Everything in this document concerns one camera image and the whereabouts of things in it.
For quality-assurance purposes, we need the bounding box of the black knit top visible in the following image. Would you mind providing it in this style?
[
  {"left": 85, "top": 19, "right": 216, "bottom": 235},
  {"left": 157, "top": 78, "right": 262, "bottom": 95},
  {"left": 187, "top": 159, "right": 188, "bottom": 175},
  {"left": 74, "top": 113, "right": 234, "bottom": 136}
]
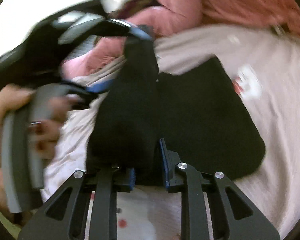
[{"left": 86, "top": 38, "right": 266, "bottom": 185}]

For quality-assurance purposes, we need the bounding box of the green sleeve left forearm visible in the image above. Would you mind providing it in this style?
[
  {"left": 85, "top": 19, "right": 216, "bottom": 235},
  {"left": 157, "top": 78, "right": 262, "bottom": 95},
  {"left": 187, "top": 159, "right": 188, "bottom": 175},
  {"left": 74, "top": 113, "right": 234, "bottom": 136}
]
[{"left": 0, "top": 212, "right": 21, "bottom": 239}]

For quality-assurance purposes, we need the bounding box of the left hand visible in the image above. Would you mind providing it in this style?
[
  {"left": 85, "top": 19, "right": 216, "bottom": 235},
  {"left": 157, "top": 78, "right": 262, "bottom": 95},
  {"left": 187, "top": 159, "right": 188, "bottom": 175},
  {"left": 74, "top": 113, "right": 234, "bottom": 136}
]
[{"left": 0, "top": 83, "right": 88, "bottom": 222}]

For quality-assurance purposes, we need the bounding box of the striped colourful cloth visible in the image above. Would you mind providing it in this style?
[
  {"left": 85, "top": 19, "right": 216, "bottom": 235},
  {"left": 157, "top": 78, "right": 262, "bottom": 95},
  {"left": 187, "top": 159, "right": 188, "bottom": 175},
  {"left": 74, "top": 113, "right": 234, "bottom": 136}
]
[{"left": 110, "top": 0, "right": 160, "bottom": 20}]

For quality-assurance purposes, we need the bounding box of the pink comforter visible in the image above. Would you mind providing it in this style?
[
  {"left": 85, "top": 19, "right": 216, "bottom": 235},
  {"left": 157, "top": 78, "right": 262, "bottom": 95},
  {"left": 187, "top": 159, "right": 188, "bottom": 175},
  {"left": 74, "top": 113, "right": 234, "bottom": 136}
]
[{"left": 61, "top": 0, "right": 300, "bottom": 78}]

